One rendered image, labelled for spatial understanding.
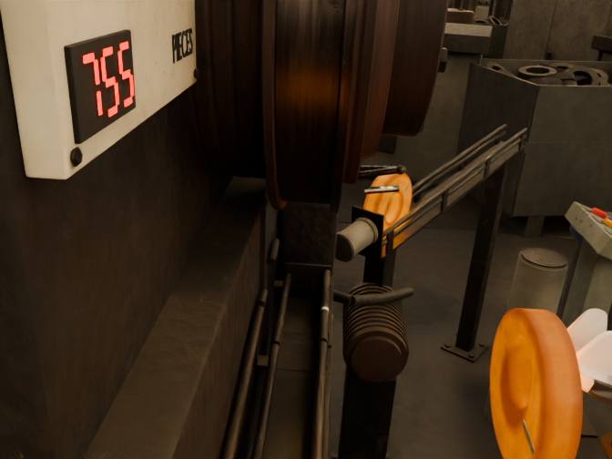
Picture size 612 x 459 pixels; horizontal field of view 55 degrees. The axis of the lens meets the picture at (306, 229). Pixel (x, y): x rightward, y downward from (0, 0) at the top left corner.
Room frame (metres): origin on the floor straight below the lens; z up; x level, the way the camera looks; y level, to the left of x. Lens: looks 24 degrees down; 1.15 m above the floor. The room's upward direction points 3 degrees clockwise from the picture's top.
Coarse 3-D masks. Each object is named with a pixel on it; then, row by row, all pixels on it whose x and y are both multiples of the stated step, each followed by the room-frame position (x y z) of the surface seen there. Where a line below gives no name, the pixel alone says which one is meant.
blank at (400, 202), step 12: (384, 180) 1.12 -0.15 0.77; (396, 180) 1.14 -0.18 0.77; (408, 180) 1.18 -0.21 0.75; (396, 192) 1.14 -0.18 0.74; (408, 192) 1.19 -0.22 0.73; (372, 204) 1.09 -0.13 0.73; (384, 204) 1.11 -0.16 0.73; (396, 204) 1.18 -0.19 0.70; (408, 204) 1.19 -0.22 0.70; (384, 216) 1.11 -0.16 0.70; (396, 216) 1.16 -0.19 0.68; (384, 228) 1.12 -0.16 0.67
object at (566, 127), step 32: (480, 64) 3.42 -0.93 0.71; (512, 64) 3.46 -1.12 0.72; (544, 64) 3.51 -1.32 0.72; (576, 64) 3.55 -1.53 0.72; (608, 64) 3.60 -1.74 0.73; (480, 96) 3.07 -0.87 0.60; (512, 96) 2.78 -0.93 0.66; (544, 96) 2.61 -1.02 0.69; (576, 96) 2.65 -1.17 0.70; (608, 96) 2.69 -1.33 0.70; (480, 128) 3.02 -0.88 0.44; (512, 128) 2.73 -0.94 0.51; (544, 128) 2.62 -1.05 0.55; (576, 128) 2.66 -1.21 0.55; (608, 128) 2.70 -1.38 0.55; (512, 160) 2.68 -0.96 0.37; (544, 160) 2.63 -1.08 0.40; (576, 160) 2.67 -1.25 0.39; (608, 160) 2.71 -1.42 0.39; (480, 192) 2.91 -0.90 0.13; (512, 192) 2.63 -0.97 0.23; (544, 192) 2.64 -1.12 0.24; (576, 192) 2.68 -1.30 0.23; (608, 192) 2.72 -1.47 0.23; (512, 224) 2.75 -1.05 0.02
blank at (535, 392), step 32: (512, 320) 0.48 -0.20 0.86; (544, 320) 0.45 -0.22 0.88; (512, 352) 0.47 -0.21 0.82; (544, 352) 0.41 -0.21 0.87; (512, 384) 0.46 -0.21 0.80; (544, 384) 0.39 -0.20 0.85; (576, 384) 0.39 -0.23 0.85; (512, 416) 0.43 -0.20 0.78; (544, 416) 0.38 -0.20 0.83; (576, 416) 0.38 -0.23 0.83; (512, 448) 0.42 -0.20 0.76; (544, 448) 0.37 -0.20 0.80; (576, 448) 0.37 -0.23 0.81
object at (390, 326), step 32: (352, 288) 1.14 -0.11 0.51; (384, 288) 1.12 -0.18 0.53; (352, 320) 1.01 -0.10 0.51; (384, 320) 0.98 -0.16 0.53; (352, 352) 0.93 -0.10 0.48; (384, 352) 0.93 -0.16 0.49; (352, 384) 0.96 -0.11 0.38; (384, 384) 0.96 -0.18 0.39; (352, 416) 0.96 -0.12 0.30; (384, 416) 0.96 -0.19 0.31; (352, 448) 0.96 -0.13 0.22; (384, 448) 0.96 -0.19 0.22
